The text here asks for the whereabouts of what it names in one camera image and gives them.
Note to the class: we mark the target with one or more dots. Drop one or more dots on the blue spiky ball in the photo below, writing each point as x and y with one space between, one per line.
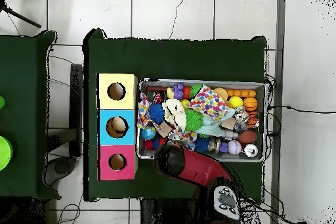
156 113

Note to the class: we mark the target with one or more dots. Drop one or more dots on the orange toy basketball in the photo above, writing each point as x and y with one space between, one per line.
250 103

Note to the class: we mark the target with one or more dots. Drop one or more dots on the large bright green round object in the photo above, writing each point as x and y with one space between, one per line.
4 153

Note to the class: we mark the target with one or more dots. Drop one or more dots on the small bright green round object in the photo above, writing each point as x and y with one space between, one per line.
1 102

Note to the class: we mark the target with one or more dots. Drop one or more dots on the yellow ball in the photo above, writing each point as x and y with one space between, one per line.
235 101

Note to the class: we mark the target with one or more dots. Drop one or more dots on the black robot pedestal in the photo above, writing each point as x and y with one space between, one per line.
162 213

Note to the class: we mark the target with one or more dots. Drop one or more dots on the brown toy football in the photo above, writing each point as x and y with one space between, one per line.
248 136

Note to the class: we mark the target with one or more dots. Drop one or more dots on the large polka dot cloth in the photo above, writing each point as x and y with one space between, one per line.
210 103

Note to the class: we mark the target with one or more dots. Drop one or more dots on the cream yellow cloth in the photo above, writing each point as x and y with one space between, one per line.
174 113

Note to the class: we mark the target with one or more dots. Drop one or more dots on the green spiky ball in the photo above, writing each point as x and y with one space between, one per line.
193 120

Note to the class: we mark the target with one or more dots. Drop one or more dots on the shallow clear mesh bin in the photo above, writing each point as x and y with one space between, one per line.
202 82

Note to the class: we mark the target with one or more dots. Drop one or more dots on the purple toy block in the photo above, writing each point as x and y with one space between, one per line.
178 91

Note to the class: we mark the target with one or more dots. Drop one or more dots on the dark green side table cloth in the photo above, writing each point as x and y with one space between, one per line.
23 76

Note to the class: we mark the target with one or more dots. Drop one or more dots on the white baseball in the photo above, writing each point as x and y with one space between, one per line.
234 147

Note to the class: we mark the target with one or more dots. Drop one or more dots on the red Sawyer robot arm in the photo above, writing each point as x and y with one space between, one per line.
202 168

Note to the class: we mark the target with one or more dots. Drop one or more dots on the wooden box with three holes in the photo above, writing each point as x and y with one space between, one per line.
103 129

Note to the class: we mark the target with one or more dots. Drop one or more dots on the black tripod leg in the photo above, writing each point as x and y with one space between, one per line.
23 19

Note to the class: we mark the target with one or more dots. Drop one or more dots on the silver drink can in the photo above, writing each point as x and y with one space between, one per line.
251 150

